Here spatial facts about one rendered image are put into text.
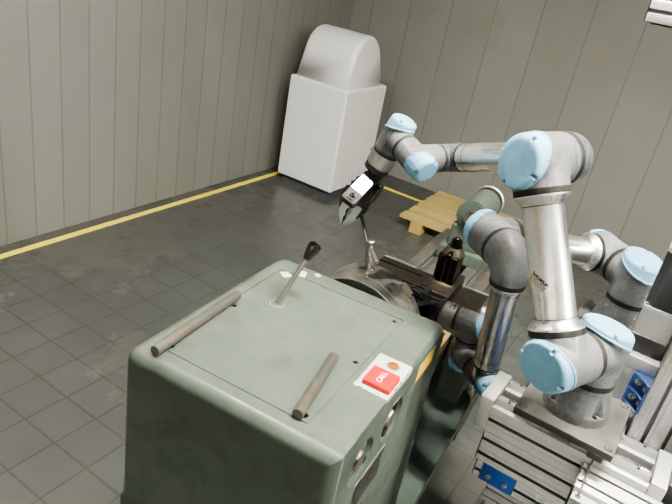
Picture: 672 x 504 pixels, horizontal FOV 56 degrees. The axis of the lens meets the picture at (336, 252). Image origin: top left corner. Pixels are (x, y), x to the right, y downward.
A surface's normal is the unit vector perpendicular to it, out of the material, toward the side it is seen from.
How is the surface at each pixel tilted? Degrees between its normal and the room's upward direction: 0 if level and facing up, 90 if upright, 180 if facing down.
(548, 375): 97
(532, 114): 90
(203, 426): 90
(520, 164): 83
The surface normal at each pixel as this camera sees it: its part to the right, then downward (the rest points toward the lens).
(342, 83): -0.51, 0.12
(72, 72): 0.82, 0.37
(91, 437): 0.17, -0.88
